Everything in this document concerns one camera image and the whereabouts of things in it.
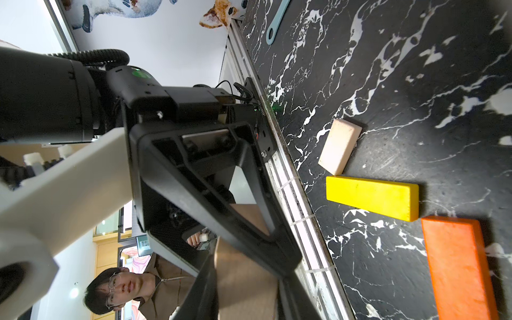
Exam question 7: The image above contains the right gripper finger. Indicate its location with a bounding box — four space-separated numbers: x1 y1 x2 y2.
1 128 133 319

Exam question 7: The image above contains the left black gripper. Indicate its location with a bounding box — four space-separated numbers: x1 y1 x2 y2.
105 65 302 276

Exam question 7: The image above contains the yellow long block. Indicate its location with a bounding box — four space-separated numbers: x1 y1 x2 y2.
326 176 419 222

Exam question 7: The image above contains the orange long block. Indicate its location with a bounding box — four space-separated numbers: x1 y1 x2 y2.
421 216 499 319

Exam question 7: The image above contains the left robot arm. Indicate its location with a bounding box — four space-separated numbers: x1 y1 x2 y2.
1 48 301 277

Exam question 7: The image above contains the person with glasses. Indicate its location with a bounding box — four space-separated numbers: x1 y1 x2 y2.
83 253 196 320

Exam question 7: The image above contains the small natural wood block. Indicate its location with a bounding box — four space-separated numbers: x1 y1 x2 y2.
318 119 362 175

